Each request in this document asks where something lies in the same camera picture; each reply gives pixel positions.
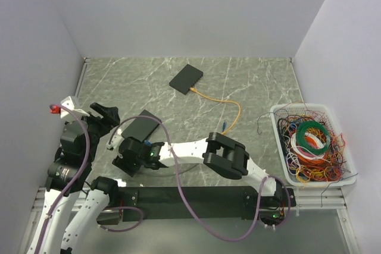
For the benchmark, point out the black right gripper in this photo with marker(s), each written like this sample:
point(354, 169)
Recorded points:
point(123, 165)

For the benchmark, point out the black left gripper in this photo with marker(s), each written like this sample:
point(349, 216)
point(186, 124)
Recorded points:
point(106, 124)

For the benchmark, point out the black network switch box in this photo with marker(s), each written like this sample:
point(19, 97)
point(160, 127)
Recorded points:
point(185, 79)

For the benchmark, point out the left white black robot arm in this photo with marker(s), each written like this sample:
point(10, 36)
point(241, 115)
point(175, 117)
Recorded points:
point(57, 231)

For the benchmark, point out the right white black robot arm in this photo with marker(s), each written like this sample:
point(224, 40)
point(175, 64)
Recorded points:
point(225, 156)

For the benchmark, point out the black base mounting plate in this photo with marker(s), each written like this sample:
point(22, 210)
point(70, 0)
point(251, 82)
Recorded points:
point(207, 202)

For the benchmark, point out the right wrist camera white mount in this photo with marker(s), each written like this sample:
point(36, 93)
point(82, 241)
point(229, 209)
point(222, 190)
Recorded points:
point(114, 144)

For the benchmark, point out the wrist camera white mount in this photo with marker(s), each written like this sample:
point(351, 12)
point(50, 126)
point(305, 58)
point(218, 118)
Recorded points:
point(69, 109)
point(114, 144)

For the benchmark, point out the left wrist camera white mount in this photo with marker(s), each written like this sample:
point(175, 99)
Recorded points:
point(69, 109)

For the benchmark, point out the aluminium rail on table edge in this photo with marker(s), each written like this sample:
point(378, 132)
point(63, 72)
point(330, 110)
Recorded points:
point(82, 75)

